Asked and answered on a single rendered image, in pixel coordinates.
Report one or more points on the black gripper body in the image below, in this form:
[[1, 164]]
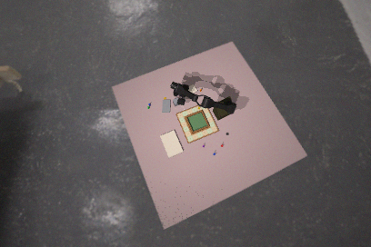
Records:
[[182, 100]]

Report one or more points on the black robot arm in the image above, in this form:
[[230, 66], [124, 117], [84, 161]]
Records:
[[207, 102]]

